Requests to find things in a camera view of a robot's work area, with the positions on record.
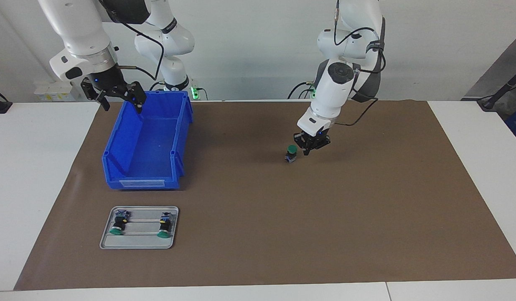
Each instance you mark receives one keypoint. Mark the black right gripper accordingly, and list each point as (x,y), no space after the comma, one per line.
(103,83)

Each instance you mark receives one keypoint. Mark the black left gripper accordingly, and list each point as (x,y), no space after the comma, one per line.
(318,134)

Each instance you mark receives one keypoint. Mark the green push button switch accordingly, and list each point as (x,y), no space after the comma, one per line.
(165,225)
(291,151)
(118,225)

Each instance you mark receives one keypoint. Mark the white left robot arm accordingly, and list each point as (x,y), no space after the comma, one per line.
(337,92)

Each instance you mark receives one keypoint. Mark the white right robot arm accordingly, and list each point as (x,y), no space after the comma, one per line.
(82,37)

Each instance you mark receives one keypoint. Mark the blue plastic storage bin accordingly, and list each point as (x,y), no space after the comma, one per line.
(149,146)

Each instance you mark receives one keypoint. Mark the brown table mat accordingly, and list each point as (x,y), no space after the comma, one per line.
(283,217)

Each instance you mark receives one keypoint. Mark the silver metal tray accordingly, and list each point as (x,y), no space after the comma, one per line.
(138,242)

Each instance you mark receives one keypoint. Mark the black stand pole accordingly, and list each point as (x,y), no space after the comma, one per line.
(498,94)

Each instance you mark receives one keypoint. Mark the black clamp mount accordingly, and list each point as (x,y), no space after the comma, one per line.
(1,106)

